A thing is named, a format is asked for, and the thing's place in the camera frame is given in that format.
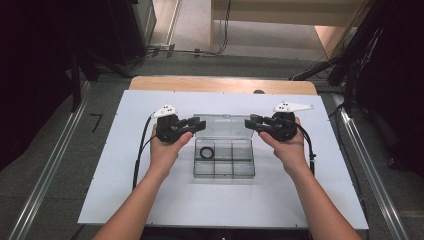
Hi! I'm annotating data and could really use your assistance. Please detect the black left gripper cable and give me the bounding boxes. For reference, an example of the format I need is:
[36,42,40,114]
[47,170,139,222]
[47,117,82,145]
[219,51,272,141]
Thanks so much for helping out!
[132,113,158,192]

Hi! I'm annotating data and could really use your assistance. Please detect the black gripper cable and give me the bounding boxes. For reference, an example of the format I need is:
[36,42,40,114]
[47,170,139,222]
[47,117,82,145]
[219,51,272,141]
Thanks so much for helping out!
[132,113,158,192]
[293,121,317,176]

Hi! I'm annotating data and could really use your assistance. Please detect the clear grey compartment box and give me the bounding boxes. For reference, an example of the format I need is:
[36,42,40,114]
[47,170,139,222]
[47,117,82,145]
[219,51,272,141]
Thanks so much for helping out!
[192,113,257,180]

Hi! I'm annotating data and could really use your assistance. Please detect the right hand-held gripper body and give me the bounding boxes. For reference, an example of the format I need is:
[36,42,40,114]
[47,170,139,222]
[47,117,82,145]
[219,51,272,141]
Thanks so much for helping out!
[261,101,315,143]

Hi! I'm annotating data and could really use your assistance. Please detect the person's right hand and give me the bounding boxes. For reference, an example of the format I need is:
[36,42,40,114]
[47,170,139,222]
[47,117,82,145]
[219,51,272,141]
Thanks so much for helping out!
[258,116,313,178]

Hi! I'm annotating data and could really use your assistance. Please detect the wooden table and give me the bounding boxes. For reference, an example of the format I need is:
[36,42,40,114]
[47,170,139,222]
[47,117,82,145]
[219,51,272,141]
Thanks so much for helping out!
[128,75,318,96]

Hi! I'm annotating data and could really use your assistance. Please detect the person's left hand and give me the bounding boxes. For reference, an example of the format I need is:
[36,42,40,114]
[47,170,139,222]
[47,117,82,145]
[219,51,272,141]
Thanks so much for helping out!
[148,123,194,174]

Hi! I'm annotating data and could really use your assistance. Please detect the dark curtain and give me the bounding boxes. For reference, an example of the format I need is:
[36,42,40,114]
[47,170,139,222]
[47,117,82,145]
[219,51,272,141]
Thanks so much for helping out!
[353,0,424,178]
[0,0,134,172]

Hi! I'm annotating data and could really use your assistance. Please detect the metal floor rail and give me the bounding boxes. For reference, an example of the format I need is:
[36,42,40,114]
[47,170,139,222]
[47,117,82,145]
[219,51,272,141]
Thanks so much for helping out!
[6,79,93,240]
[331,93,413,240]

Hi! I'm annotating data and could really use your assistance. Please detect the black hanging cable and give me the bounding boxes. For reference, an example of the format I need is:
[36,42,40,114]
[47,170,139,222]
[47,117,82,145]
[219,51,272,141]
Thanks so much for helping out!
[146,0,233,58]

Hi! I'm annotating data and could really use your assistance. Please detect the white board sheet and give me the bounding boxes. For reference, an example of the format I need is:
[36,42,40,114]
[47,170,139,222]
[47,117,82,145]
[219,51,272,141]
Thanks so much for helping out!
[77,89,369,231]

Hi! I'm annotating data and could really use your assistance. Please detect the grey cabinet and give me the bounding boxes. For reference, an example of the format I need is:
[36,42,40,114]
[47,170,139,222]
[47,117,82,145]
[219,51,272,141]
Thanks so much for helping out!
[130,0,158,52]

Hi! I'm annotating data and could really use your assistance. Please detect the black floor cable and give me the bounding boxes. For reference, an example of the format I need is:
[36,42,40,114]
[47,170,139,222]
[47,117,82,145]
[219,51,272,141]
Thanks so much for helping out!
[328,103,352,163]

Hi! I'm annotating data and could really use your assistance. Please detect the black metal stand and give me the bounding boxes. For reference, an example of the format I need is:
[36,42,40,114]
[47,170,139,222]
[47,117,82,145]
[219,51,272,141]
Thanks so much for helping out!
[68,46,133,114]
[290,28,384,116]

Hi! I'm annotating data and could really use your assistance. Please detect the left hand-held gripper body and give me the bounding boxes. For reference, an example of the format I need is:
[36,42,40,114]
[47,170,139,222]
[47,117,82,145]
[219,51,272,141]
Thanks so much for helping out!
[151,103,194,145]

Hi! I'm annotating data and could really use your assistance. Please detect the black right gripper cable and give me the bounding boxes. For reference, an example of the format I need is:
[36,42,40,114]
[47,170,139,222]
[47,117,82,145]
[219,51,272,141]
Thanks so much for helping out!
[293,121,317,176]

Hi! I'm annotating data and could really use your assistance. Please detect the black rubber ring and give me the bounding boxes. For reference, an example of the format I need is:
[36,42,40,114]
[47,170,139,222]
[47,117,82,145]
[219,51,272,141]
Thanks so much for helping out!
[199,146,215,160]

